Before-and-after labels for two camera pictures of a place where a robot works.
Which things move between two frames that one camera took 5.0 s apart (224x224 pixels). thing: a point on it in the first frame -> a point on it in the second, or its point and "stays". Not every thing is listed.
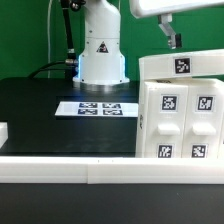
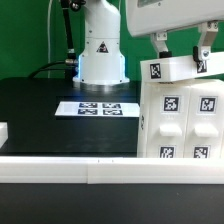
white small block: x=166 y=110 stays
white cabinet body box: x=180 y=118 stays
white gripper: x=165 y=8 -> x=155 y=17
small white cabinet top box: x=192 y=64 stays
